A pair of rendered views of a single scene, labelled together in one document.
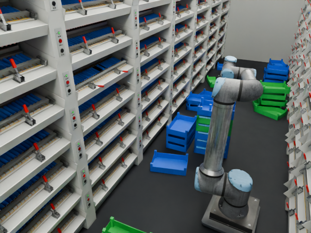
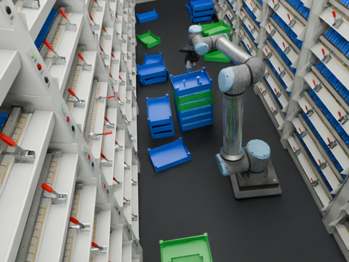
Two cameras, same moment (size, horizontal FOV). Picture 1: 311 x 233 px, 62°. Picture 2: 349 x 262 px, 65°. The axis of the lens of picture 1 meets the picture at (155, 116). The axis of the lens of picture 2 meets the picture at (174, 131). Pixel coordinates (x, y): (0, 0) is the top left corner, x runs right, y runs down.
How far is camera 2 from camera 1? 63 cm
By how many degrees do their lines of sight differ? 25
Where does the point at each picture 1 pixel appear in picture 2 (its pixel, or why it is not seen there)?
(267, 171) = (252, 119)
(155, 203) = (184, 201)
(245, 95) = (257, 79)
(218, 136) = (237, 125)
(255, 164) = not seen: hidden behind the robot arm
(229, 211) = (256, 178)
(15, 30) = (39, 152)
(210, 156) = (232, 144)
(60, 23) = (58, 98)
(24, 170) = not seen: outside the picture
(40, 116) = (84, 213)
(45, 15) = (45, 102)
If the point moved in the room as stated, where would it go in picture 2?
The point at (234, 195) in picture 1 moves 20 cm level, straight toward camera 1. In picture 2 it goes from (259, 165) to (271, 192)
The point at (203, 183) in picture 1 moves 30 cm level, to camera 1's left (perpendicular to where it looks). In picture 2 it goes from (231, 168) to (191, 192)
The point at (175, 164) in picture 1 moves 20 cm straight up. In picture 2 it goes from (174, 153) to (171, 137)
